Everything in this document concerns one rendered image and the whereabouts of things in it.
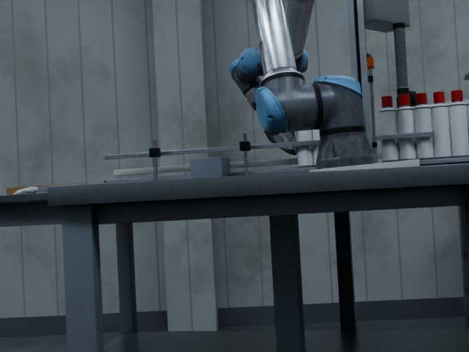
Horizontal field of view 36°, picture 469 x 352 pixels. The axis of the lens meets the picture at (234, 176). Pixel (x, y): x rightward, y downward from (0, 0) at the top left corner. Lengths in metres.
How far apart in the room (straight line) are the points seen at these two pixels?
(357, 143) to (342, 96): 0.12
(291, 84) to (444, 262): 3.12
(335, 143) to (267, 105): 0.19
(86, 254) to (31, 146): 3.47
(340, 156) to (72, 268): 0.71
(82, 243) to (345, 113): 0.73
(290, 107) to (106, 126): 3.09
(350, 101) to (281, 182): 0.48
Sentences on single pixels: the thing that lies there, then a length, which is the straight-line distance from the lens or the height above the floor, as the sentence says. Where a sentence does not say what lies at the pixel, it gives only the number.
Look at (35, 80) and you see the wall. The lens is 4.94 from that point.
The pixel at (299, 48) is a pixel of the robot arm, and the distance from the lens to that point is 2.25.
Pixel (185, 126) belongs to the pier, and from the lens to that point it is 4.52.
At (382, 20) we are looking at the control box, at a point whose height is 1.29.
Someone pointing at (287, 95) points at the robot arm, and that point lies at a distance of 1.78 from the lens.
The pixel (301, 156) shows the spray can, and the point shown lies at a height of 0.91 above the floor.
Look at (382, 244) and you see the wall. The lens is 4.70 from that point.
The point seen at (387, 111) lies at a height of 1.04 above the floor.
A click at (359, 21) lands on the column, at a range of 2.19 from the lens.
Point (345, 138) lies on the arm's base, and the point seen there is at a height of 0.92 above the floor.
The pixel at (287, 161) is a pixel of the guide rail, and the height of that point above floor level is 0.90.
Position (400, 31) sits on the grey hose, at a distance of 2.23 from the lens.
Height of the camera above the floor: 0.78
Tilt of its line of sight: 2 degrees up
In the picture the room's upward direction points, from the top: 3 degrees counter-clockwise
